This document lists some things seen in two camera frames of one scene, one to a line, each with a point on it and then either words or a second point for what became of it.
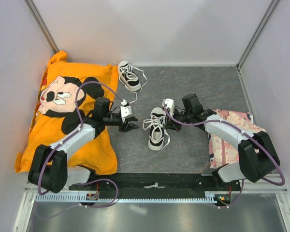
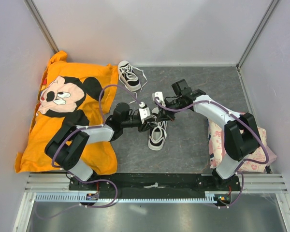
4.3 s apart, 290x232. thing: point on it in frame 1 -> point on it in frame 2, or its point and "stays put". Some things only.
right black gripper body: [180, 116] -> [170, 114]
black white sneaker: [128, 78] stays put
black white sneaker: [157, 129] stays put
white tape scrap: [152, 186] stays put
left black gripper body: [123, 127] -> [142, 127]
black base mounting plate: [198, 183] stays put
